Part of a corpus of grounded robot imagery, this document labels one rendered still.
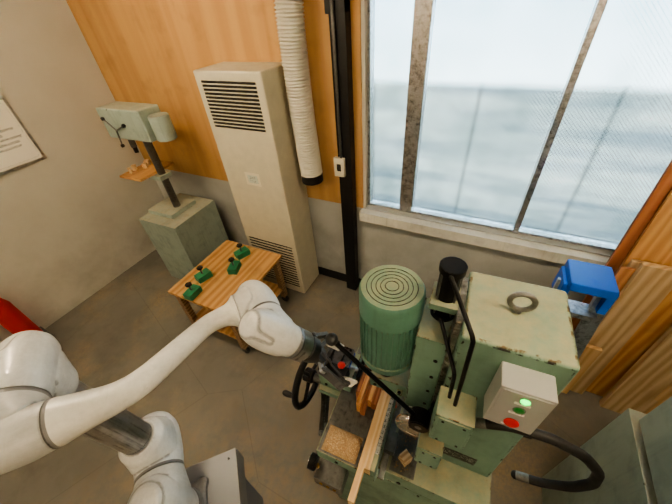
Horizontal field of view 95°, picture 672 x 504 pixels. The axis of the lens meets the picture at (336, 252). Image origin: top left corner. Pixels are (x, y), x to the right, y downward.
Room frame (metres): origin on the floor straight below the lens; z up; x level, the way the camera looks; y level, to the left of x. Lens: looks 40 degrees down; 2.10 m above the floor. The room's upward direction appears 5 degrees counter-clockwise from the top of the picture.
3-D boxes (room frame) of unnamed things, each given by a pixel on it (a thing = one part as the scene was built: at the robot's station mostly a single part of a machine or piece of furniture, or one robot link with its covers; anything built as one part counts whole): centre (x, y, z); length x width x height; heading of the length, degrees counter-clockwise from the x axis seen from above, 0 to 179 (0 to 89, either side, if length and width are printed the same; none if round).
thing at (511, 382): (0.28, -0.36, 1.40); 0.10 x 0.06 x 0.16; 64
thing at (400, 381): (0.54, -0.16, 1.03); 0.14 x 0.07 x 0.09; 64
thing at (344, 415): (0.62, -0.05, 0.87); 0.61 x 0.30 x 0.06; 154
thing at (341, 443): (0.39, 0.04, 0.91); 0.12 x 0.09 x 0.03; 64
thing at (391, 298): (0.55, -0.14, 1.35); 0.18 x 0.18 x 0.31
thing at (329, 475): (0.38, 0.10, 0.58); 0.12 x 0.08 x 0.08; 64
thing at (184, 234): (2.45, 1.37, 0.79); 0.62 x 0.48 x 1.58; 62
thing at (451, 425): (0.32, -0.26, 1.22); 0.09 x 0.08 x 0.15; 64
